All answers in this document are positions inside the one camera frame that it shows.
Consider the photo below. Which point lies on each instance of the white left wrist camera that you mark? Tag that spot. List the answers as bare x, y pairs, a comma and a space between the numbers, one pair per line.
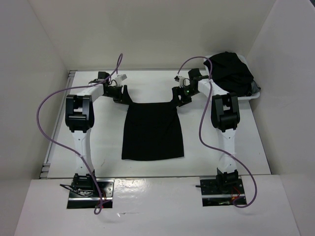
118, 81

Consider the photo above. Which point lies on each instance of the pile of black skirts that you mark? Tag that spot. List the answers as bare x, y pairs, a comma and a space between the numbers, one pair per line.
231, 73

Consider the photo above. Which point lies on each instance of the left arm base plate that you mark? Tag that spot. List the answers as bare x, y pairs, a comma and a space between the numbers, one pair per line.
84, 199

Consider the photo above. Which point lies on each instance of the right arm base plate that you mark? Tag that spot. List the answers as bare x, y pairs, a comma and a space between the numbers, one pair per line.
212, 196

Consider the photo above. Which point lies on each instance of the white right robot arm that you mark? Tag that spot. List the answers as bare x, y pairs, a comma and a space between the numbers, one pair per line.
225, 117

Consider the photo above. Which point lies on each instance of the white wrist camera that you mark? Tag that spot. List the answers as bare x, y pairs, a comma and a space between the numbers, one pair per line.
182, 81
118, 81

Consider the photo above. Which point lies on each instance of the grey cloth in basket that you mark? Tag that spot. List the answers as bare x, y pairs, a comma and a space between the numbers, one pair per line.
253, 89

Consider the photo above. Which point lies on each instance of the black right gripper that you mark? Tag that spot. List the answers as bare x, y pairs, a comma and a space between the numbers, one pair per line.
177, 91

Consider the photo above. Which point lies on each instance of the white perforated plastic basket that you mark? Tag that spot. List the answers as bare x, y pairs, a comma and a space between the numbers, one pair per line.
249, 96

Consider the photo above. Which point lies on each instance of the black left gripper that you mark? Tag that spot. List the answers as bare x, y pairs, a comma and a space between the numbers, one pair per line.
120, 98

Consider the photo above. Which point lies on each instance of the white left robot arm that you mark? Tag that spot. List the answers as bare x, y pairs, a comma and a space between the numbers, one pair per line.
80, 119

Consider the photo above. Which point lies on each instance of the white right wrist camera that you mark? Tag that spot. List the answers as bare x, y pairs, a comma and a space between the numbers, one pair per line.
182, 81

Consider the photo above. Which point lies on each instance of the black skirt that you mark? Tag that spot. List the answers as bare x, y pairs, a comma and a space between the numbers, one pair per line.
152, 132

